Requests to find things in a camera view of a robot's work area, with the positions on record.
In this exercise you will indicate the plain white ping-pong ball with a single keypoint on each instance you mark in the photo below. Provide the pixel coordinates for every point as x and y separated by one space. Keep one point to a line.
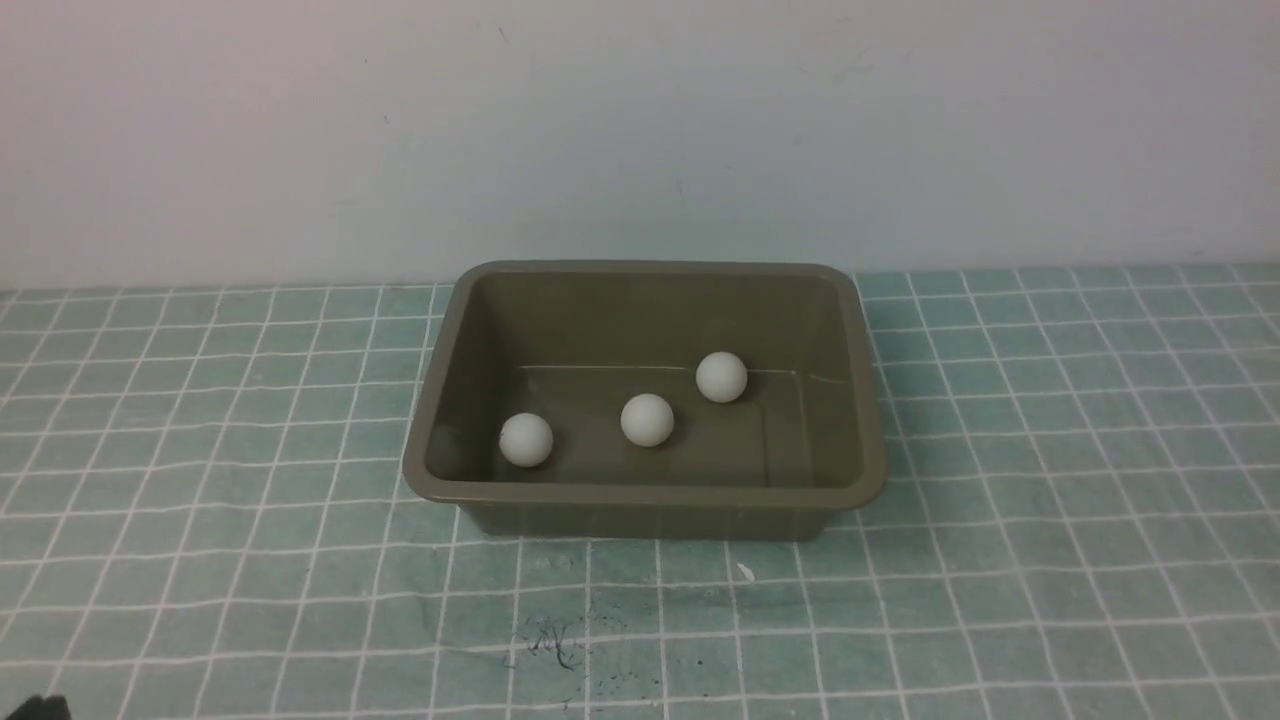
647 420

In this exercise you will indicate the olive green plastic bin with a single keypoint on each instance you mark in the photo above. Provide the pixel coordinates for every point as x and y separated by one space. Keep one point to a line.
574 340

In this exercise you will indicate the white ping-pong ball with logo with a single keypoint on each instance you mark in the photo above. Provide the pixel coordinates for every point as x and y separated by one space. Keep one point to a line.
526 440

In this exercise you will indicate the teal grid tablecloth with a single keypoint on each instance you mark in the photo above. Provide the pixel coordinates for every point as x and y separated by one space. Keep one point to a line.
204 518

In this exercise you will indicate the black object at bottom left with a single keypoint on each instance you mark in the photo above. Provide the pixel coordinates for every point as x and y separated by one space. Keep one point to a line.
37 707

